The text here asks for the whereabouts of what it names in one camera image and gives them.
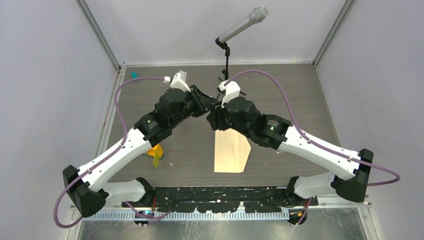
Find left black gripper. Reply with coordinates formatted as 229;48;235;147
170;85;216;129

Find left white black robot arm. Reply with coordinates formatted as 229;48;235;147
62;85;218;218

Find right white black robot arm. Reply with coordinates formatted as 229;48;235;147
206;96;374;205

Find colourful toy brick structure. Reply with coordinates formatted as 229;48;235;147
146;144;164;159

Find black tripod microphone stand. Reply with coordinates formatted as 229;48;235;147
215;37;231;87

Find yellow-green lattice piece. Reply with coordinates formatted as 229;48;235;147
152;156;161;169

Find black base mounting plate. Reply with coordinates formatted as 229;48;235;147
130;186;307;213

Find silver microphone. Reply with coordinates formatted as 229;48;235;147
215;5;268;44

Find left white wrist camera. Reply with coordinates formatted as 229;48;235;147
170;70;191;92

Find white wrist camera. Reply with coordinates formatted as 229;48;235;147
217;80;241;108
170;70;191;92

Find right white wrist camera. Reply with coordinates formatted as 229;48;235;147
217;80;241;108

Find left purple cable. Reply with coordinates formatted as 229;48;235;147
53;76;173;229

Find white slotted cable duct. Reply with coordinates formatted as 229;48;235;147
83;209;290;221

